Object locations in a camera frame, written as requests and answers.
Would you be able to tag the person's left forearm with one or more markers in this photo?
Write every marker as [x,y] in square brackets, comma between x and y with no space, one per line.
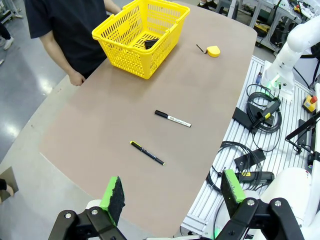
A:
[112,5]

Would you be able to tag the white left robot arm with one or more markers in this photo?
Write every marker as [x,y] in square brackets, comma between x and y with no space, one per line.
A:
[290,185]

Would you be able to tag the black plug with yellow label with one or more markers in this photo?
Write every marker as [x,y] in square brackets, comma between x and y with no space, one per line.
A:
[270,108]
[255,176]

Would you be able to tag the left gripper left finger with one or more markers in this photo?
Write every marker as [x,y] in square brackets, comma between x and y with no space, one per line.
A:
[112,200]

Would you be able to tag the person's right forearm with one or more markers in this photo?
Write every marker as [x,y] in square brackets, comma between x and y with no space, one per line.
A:
[61,58]

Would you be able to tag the person in dark t-shirt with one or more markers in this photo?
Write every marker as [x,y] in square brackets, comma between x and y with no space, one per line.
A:
[70,30]

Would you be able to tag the black stapler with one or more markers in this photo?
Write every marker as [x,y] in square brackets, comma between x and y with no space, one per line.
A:
[150,44]

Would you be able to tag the yellow tape measure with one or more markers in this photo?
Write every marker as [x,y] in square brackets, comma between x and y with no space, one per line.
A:
[214,51]

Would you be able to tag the person's right hand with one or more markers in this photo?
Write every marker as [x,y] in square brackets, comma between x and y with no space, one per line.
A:
[77,78]

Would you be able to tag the yellow emergency stop button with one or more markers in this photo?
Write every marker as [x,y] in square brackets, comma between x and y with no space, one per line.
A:
[310,103]

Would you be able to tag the black yellow highlighter pen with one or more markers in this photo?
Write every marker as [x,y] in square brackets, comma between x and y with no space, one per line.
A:
[146,152]

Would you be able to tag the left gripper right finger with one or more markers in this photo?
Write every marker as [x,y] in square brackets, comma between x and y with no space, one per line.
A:
[232,192]

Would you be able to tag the aluminium slotted base plate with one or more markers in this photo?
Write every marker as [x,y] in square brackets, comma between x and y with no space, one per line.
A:
[240,140]

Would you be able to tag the blue red screwdriver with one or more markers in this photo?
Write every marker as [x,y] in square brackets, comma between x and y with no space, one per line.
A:
[258,78]

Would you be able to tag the yellow plastic shopping basket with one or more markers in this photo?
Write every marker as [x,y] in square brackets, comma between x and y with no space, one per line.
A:
[120,42]

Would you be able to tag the white marker with black cap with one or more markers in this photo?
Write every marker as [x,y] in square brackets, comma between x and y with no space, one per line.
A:
[175,120]

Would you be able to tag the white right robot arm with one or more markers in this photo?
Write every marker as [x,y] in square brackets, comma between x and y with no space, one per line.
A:
[287,57]

